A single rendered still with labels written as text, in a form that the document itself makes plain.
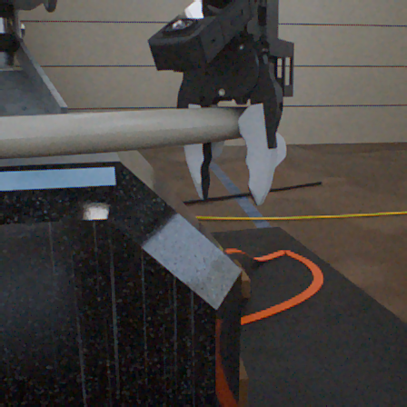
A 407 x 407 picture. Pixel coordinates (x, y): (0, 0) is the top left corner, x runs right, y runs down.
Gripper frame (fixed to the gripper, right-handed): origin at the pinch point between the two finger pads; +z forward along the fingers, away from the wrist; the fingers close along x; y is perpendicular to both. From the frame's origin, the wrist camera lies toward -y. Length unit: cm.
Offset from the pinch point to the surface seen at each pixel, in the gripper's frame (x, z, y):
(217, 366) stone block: 23, 43, 37
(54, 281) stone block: 43, 22, 15
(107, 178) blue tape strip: 38.7, 4.9, 24.9
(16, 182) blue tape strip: 50, 5, 14
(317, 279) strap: 51, 74, 177
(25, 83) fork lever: 62, -13, 27
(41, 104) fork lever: 51, -8, 22
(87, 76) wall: 418, -42, 399
